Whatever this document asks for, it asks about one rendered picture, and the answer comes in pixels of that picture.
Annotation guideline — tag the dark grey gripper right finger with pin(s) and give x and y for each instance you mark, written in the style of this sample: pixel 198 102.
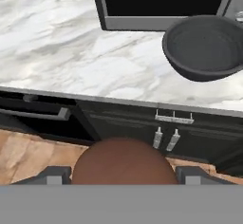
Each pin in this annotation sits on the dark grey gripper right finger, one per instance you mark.
pixel 193 176

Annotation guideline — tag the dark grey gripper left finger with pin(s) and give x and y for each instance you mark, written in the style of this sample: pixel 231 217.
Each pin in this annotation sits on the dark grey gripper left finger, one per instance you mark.
pixel 53 176

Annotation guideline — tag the brown egg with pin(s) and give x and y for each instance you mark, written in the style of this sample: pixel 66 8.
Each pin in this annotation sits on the brown egg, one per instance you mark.
pixel 124 164

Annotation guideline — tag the dark grey bowl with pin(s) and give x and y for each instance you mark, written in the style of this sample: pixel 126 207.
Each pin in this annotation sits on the dark grey bowl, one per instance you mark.
pixel 204 47

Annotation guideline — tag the dark cupboard door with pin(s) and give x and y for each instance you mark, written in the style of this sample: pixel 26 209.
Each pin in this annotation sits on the dark cupboard door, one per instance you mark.
pixel 205 148
pixel 126 129

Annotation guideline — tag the dark drawer front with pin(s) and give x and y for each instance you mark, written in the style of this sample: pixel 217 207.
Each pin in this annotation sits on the dark drawer front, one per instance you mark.
pixel 158 115

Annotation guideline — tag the black microwave oven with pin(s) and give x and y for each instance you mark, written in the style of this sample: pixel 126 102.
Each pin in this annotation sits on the black microwave oven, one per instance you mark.
pixel 164 3

